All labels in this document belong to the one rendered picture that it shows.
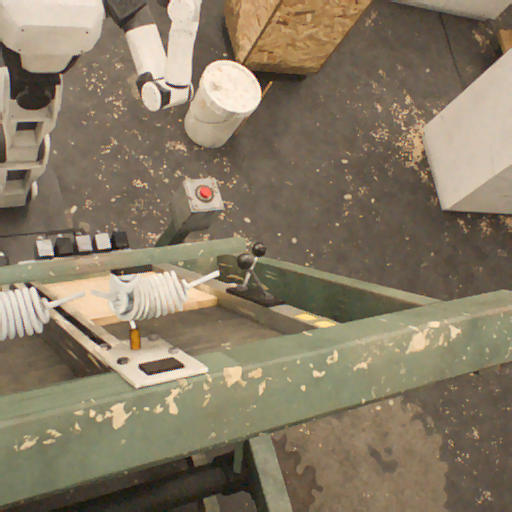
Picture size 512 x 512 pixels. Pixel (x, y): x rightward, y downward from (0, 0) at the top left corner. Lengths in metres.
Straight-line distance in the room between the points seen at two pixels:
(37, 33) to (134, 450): 1.27
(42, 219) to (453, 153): 2.33
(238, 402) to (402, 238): 3.02
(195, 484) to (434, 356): 1.23
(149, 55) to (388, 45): 2.91
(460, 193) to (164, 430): 3.28
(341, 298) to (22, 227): 1.62
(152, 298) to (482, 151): 3.10
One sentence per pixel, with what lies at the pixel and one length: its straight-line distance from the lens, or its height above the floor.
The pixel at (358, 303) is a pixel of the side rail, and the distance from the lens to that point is 1.59.
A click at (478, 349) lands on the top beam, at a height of 1.94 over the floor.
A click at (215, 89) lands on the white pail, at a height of 0.36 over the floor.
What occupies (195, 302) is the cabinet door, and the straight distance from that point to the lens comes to 1.65.
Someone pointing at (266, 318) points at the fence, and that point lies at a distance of 1.47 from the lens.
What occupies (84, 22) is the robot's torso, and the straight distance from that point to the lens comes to 1.91.
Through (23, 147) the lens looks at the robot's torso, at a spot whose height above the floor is 0.71.
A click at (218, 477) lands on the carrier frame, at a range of 2.22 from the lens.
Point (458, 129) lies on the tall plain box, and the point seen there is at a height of 0.32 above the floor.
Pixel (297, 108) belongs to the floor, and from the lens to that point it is 3.95.
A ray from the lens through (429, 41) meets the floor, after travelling 4.96.
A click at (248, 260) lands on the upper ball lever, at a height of 1.57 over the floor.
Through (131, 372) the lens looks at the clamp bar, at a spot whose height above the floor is 1.93.
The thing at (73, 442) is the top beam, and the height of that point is 1.95.
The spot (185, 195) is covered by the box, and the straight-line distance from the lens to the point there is 2.25.
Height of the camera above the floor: 2.78
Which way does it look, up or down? 56 degrees down
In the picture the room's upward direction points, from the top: 46 degrees clockwise
